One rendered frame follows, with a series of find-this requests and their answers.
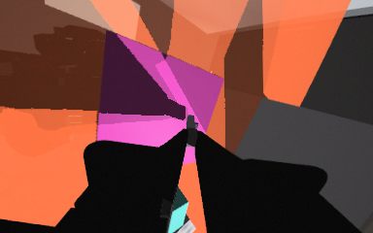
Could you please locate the grey panel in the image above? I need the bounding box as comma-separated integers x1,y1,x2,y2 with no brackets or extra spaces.
235,97,373,233

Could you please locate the teal cube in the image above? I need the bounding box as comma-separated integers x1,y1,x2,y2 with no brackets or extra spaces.
168,187,188,233

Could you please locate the translucent pink square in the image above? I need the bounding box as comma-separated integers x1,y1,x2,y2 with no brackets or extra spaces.
97,29,224,147

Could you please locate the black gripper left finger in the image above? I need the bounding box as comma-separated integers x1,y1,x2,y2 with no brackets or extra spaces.
83,129,188,233

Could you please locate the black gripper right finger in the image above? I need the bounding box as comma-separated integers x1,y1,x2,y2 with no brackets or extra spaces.
194,130,327,233

